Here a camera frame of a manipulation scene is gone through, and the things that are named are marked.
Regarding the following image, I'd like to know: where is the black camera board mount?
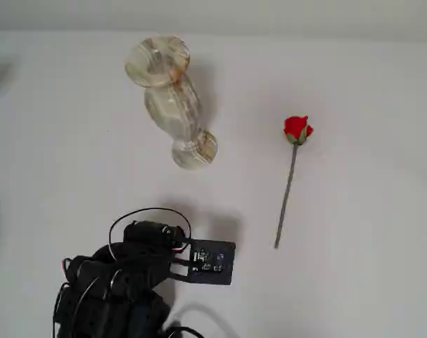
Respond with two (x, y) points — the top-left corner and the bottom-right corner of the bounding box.
(169, 239), (236, 287)

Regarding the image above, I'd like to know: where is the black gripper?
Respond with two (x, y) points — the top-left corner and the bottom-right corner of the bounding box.
(122, 220), (186, 253)

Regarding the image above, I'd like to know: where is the beige marble onyx vase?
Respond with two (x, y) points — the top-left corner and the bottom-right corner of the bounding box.
(124, 35), (219, 170)

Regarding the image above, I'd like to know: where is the thin black cable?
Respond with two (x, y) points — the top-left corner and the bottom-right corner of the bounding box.
(108, 207), (193, 258)

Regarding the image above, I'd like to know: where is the red artificial rose grey stem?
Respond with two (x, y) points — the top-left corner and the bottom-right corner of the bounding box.
(273, 115), (314, 250)

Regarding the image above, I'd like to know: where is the red and black wire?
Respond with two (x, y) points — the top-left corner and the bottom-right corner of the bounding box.
(60, 258), (73, 282)

